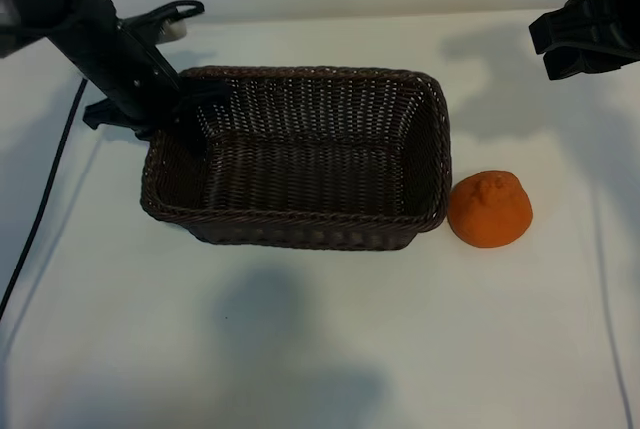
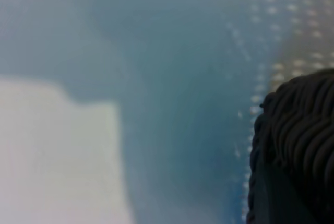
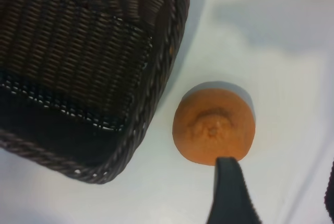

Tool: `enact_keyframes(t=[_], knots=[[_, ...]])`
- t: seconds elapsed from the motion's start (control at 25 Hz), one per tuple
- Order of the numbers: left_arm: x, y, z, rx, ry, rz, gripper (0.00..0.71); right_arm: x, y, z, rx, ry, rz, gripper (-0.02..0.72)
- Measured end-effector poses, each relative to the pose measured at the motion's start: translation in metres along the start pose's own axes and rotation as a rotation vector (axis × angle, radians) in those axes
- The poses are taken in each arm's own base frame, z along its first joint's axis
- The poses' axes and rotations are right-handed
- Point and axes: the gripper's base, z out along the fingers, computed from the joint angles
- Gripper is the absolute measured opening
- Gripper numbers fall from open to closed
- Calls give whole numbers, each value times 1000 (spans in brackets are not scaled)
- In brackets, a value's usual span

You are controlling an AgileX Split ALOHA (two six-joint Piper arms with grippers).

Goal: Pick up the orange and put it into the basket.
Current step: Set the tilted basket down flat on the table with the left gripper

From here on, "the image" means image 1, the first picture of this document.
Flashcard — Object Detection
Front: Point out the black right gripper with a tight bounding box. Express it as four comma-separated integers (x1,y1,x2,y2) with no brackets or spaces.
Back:
528,0,640,81

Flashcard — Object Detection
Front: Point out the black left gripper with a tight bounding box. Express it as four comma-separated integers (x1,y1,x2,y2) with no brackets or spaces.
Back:
47,0,232,156

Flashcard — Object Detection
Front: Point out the dark brown wicker basket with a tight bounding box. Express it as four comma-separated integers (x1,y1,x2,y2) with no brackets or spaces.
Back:
138,65,454,252

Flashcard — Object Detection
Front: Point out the orange fruit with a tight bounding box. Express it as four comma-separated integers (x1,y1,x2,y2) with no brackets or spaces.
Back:
446,169,534,250

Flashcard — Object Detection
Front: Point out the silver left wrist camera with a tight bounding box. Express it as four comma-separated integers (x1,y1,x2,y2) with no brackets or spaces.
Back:
118,12,189,45

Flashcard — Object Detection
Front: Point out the black left camera cable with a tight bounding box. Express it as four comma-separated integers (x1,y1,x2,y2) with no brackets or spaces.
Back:
0,0,205,323

